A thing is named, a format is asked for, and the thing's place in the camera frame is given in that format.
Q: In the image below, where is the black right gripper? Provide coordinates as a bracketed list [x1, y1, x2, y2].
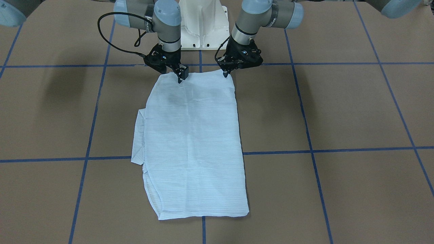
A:
[143, 44, 189, 84]

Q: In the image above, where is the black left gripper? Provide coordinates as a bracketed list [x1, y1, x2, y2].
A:
[215, 36, 263, 78]

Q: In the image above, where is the light blue button shirt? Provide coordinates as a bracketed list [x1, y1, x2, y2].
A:
[131, 70, 249, 221]

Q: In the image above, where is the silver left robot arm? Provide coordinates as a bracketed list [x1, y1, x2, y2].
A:
[214, 0, 421, 78]

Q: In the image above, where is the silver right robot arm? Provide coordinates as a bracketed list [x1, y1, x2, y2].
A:
[97, 0, 189, 83]

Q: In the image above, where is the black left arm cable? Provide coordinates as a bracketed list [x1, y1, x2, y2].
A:
[215, 35, 232, 61]

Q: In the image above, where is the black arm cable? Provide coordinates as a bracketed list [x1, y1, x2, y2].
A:
[215, 35, 232, 61]
[97, 13, 153, 57]

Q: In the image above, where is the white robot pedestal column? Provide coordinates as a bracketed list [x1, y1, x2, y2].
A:
[178, 0, 230, 51]

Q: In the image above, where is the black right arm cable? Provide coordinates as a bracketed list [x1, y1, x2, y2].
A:
[97, 13, 153, 57]

